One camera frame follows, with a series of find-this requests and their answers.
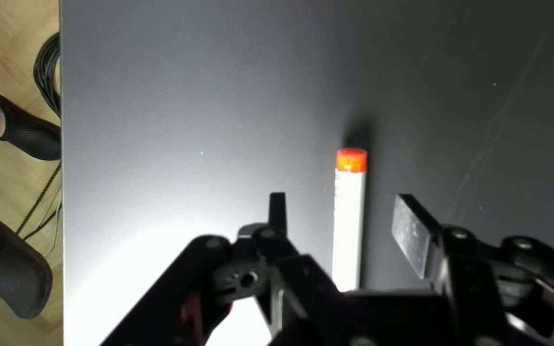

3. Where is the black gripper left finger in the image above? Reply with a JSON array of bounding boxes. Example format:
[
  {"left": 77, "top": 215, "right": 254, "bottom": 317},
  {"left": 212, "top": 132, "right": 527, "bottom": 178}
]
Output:
[{"left": 100, "top": 190, "right": 343, "bottom": 346}]

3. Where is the red capped white marker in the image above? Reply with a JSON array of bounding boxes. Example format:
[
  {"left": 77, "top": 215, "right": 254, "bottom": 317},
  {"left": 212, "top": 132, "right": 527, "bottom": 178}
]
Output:
[{"left": 331, "top": 148, "right": 368, "bottom": 290}]

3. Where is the black cable bundle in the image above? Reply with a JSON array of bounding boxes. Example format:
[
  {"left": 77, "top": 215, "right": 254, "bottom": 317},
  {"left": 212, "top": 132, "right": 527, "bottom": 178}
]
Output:
[{"left": 33, "top": 30, "right": 64, "bottom": 117}]

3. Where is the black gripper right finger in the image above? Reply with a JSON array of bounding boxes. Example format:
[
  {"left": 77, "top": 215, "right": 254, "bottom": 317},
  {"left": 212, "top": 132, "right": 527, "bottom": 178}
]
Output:
[{"left": 391, "top": 194, "right": 554, "bottom": 346}]

